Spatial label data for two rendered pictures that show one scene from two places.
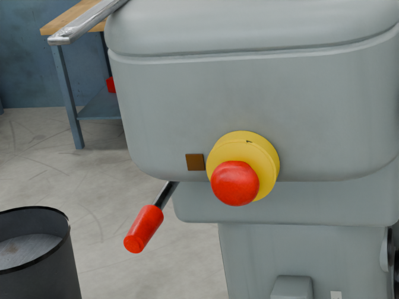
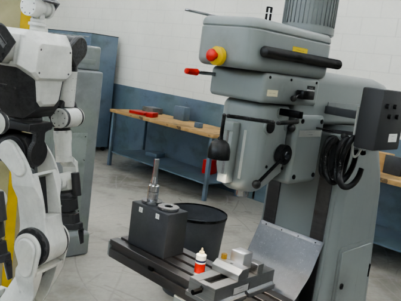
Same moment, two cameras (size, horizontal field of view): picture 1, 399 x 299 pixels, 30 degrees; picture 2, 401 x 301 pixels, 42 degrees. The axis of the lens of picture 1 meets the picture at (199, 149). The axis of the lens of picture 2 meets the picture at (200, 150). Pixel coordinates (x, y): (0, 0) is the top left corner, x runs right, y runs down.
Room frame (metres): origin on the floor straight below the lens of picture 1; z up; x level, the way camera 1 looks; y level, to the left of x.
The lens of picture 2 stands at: (-0.99, -0.68, 1.73)
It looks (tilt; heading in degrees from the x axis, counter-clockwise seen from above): 9 degrees down; 23
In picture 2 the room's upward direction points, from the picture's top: 7 degrees clockwise
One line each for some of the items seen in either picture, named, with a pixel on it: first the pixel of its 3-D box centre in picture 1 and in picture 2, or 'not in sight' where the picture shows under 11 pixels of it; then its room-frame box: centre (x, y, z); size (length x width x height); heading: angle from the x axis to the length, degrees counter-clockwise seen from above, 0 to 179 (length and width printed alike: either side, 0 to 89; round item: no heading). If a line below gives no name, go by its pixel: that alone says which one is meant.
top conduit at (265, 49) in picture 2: not in sight; (303, 58); (0.76, -0.26, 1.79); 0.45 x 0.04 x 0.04; 160
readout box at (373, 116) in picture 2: not in sight; (382, 119); (0.94, -0.53, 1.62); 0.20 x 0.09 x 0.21; 160
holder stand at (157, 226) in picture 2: not in sight; (157, 226); (0.91, 0.28, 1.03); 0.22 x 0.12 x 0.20; 73
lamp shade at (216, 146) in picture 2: not in sight; (219, 149); (0.53, -0.09, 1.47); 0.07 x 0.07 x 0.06
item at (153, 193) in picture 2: not in sight; (153, 193); (0.93, 0.33, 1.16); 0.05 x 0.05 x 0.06
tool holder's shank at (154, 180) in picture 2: not in sight; (155, 172); (0.93, 0.33, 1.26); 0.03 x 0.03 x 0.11
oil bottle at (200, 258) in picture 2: not in sight; (200, 261); (0.78, 0.02, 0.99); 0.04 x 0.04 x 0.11
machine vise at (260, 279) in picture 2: not in sight; (233, 276); (0.74, -0.14, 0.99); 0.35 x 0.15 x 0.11; 161
